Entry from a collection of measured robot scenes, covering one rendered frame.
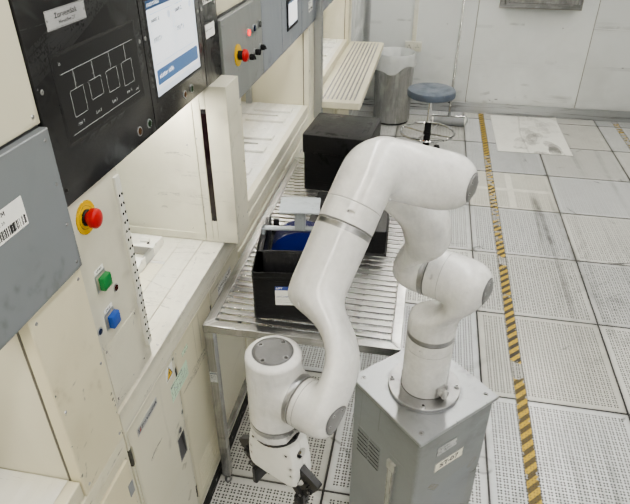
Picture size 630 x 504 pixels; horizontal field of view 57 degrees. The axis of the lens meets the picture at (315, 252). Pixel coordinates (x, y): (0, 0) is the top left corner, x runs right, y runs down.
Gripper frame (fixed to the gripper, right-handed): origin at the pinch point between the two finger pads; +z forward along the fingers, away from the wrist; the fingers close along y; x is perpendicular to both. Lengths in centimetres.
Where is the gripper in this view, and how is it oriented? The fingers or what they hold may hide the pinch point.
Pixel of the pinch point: (280, 487)
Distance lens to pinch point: 109.5
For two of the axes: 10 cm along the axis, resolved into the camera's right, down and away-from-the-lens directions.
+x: -5.9, 4.4, -6.8
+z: 0.0, 8.4, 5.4
